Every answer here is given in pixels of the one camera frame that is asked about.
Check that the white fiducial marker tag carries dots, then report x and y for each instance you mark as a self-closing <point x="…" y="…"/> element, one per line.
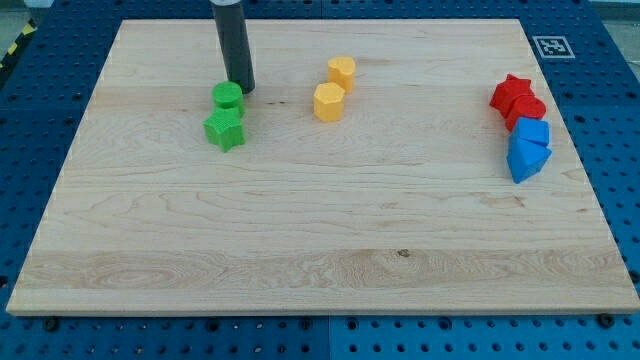
<point x="553" y="47"/>

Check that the red star block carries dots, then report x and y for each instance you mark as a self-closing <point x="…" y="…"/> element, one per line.
<point x="508" y="91"/>

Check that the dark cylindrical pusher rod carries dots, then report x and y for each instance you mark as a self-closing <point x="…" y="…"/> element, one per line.
<point x="233" y="38"/>

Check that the red cylinder block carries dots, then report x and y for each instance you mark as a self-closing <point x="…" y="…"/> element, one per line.
<point x="524" y="106"/>

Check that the blue cube block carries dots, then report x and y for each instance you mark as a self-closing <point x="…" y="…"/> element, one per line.
<point x="536" y="131"/>

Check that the yellow hexagon block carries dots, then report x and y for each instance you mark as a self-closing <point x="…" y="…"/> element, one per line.
<point x="328" y="102"/>

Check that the green star block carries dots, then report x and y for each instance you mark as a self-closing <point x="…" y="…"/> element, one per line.
<point x="224" y="128"/>

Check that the blue triangle block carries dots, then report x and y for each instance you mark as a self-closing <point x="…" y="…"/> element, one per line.
<point x="525" y="159"/>

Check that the light wooden board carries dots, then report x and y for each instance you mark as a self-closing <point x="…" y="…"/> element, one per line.
<point x="404" y="206"/>

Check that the yellow heart block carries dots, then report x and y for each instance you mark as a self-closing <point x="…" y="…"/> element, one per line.
<point x="341" y="70"/>

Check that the green cylinder block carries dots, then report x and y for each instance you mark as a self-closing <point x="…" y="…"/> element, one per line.
<point x="227" y="95"/>

